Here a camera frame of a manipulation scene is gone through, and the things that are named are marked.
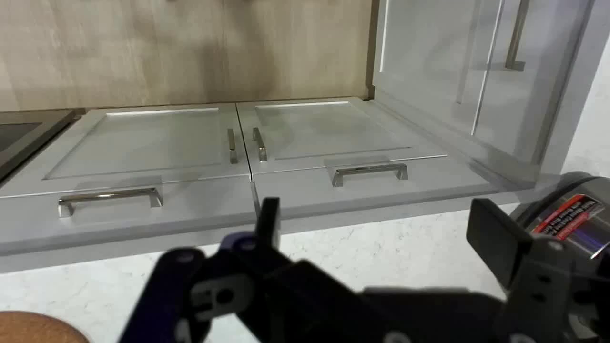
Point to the cork trivet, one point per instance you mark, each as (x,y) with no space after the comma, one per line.
(17,327)

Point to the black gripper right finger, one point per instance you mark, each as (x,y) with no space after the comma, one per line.
(496,239)

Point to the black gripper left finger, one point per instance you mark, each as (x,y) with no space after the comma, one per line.
(267,226)

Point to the white upper kitchen cabinets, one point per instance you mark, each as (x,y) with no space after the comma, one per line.
(345,111)

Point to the silver rice cooker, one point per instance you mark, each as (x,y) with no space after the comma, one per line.
(574,210)

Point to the stainless steel microwave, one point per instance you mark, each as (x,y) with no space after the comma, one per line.
(23,134)

